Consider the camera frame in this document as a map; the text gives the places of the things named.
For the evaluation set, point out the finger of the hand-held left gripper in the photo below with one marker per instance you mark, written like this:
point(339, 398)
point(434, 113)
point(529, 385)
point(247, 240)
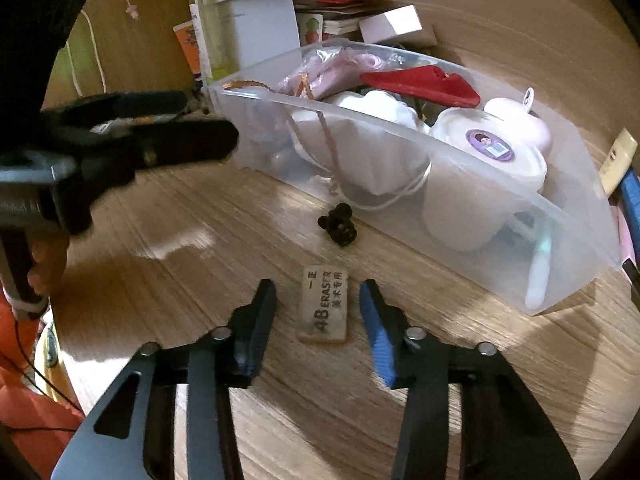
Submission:
point(190, 145)
point(150, 104)

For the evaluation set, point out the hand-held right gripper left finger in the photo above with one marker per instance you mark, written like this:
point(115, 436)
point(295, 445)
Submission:
point(262, 335)

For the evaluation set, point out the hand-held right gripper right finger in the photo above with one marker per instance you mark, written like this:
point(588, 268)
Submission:
point(375, 340)

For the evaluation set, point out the beige eraser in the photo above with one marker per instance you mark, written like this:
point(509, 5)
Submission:
point(322, 310)

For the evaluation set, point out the pink cloth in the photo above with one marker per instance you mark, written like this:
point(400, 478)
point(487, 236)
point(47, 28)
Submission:
point(325, 72)

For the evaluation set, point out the teal white toothbrush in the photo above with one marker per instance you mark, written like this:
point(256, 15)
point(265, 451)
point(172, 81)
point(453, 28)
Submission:
point(537, 280)

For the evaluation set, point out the white face mask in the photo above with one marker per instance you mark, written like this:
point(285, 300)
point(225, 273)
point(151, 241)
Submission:
point(370, 160)

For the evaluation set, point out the clear plastic storage bin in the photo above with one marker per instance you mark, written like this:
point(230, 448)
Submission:
point(575, 240)

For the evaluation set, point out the red hair claw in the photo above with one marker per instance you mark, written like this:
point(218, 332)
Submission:
point(420, 82)

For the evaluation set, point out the person's left forearm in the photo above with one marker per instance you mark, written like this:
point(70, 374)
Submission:
point(30, 410)

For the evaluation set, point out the wooden desktop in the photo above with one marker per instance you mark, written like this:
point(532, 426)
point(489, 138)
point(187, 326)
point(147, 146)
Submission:
point(200, 270)

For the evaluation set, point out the person's left hand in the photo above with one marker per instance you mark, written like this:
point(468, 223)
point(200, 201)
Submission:
point(47, 265)

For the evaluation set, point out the orange white tube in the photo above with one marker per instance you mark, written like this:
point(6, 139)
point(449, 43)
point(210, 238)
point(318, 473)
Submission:
point(187, 42)

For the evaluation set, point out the yellow-green translucent bottle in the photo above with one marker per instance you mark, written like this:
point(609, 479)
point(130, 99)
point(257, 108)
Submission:
point(215, 35)

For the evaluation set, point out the white round container purple label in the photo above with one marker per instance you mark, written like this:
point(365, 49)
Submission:
point(465, 210)

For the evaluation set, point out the fruit print booklet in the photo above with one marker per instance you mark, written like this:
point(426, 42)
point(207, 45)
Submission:
point(310, 27)

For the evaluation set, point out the stack of books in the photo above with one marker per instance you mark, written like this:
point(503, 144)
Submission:
point(335, 0)

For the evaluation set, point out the white cardboard box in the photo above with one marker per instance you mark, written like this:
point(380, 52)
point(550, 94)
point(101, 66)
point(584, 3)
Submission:
point(395, 22)

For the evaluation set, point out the pink notebook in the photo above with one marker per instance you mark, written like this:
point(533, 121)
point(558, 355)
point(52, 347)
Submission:
point(625, 235)

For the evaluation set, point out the cream tube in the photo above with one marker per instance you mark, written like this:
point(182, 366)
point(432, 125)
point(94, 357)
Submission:
point(620, 160)

